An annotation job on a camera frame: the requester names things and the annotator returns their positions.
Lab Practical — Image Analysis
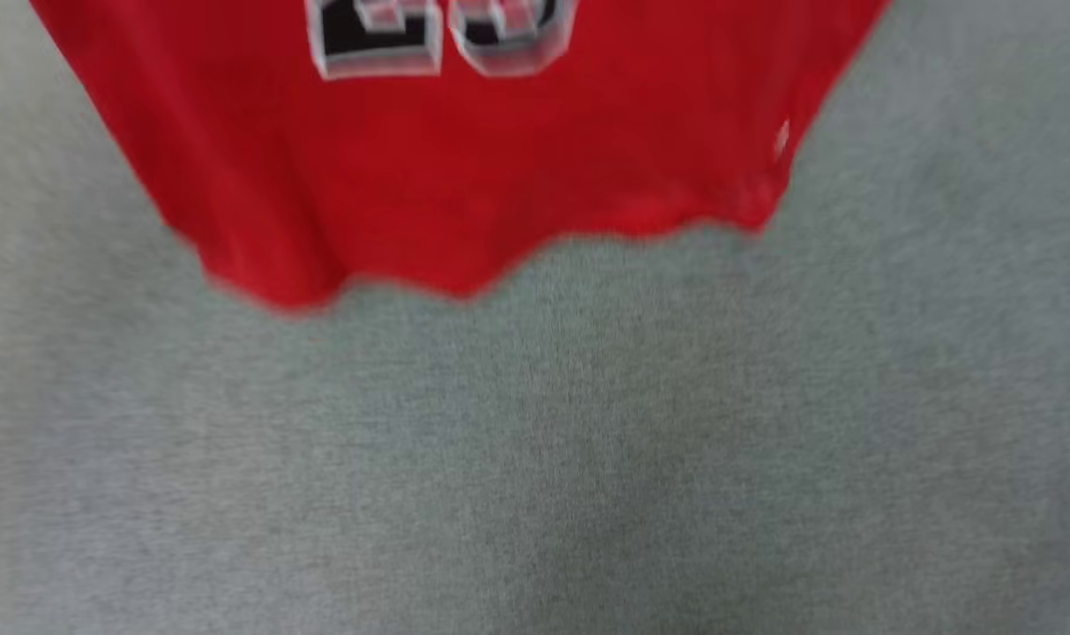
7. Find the grey fabric sofa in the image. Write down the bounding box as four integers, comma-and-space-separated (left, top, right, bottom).
0, 0, 1070, 635

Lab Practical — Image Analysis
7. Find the red basketball jersey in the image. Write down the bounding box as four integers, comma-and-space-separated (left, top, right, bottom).
28, 0, 893, 314

